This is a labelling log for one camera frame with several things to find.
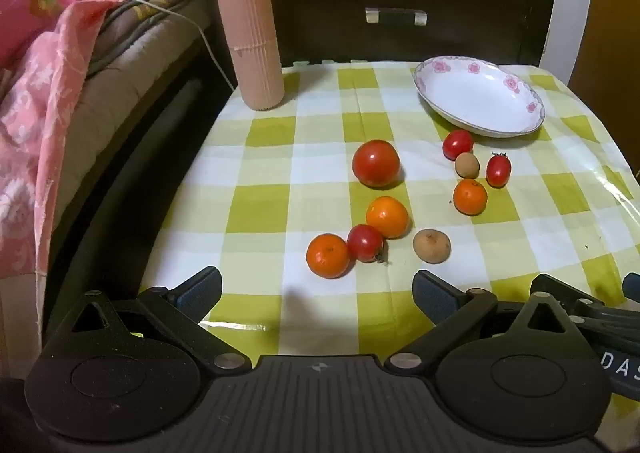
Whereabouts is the green foam mat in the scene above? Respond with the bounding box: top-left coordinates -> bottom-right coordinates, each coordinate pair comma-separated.
292,58 -> 372,68

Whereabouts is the brown longan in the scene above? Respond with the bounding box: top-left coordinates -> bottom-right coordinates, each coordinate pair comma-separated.
413,229 -> 452,264
455,152 -> 481,180

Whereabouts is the white floral plate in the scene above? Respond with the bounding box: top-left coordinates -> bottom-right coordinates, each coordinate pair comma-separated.
413,56 -> 546,138

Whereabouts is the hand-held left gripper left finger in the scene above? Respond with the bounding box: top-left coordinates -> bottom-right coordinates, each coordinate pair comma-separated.
42,265 -> 251,374

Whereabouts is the brown wooden door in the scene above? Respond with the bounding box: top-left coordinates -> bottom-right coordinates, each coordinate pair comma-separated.
570,0 -> 640,129

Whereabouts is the dark wooden bed frame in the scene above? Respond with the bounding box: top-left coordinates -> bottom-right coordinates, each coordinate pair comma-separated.
40,53 -> 236,334

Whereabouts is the cherry tomato with stem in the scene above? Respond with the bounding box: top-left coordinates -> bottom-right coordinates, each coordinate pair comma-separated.
347,224 -> 388,265

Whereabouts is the large red tomato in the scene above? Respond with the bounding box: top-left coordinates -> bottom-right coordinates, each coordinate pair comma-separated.
352,140 -> 402,188

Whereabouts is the clear acrylic drawer handle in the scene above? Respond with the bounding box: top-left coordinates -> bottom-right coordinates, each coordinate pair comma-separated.
365,7 -> 429,26

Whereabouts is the oblong cherry tomato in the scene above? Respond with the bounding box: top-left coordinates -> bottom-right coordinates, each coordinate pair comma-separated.
486,152 -> 512,188

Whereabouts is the white cable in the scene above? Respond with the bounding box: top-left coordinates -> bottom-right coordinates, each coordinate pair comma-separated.
120,0 -> 236,90

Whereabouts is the round cherry tomato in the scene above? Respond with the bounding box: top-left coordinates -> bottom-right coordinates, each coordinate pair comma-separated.
442,129 -> 474,161

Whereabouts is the dark wooden cabinet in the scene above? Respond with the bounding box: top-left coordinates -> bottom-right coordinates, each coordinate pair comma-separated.
205,0 -> 560,84

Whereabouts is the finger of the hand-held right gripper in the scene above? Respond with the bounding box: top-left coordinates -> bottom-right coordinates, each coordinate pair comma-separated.
621,273 -> 640,305
530,274 -> 640,334

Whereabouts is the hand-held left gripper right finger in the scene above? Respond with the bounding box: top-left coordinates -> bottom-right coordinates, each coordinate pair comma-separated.
385,269 -> 593,374

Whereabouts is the small orange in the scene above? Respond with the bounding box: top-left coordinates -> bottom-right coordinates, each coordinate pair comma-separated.
453,178 -> 488,216
365,196 -> 410,239
306,233 -> 351,280

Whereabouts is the green checked tablecloth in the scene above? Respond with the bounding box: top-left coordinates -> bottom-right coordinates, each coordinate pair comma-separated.
137,60 -> 640,434

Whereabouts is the pink floral blanket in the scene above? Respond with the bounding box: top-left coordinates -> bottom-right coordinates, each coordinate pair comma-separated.
0,0 -> 166,279

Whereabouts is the brown quilted mattress pad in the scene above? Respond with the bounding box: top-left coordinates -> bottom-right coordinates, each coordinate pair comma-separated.
50,0 -> 216,234

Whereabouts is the pink ribbed cylinder case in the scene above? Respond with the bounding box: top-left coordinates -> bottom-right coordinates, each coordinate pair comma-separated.
214,0 -> 286,111

